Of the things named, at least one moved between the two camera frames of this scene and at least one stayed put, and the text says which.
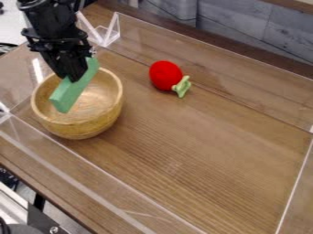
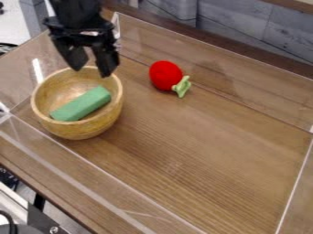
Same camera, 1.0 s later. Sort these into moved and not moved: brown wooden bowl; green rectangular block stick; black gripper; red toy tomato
Moved: green rectangular block stick; black gripper
Not moved: red toy tomato; brown wooden bowl
